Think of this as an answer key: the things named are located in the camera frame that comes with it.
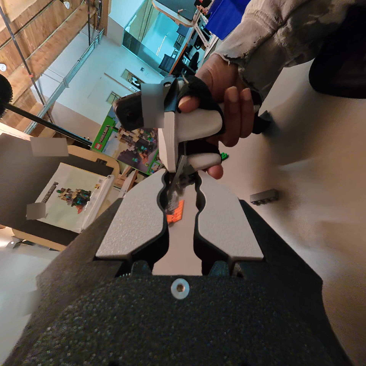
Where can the orange lego plate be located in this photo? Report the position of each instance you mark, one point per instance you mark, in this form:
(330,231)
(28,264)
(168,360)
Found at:
(176,211)

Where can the blue storage bin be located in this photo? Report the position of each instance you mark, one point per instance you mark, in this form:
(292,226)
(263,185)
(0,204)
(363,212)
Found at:
(226,14)

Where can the black office chair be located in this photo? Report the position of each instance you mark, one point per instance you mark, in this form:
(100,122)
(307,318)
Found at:
(166,62)

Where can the small grey green lego assembly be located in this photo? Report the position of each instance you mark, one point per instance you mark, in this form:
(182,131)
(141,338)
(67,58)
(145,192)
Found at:
(182,171)

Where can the person's right hand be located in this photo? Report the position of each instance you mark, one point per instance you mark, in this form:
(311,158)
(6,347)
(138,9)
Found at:
(237,97)

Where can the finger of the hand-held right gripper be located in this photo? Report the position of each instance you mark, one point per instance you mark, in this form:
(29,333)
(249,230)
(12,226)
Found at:
(167,140)

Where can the instruction booklet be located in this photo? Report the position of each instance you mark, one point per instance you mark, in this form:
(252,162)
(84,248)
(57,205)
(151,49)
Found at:
(71,197)

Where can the lego set box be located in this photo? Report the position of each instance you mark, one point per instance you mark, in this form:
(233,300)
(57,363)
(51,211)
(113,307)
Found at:
(134,146)

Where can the small green lego piece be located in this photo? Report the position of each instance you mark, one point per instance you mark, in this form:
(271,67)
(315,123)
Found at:
(224,155)

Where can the grey long lego brick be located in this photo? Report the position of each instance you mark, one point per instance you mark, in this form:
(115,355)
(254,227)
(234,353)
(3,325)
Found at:
(264,197)

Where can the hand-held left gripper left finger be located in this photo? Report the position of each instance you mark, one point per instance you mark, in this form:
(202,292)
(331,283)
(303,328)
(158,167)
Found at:
(128,229)

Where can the person's right forearm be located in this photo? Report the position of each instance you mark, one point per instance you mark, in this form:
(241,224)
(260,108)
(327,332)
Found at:
(280,34)

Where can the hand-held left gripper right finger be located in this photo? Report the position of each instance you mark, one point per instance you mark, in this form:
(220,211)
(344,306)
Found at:
(231,229)

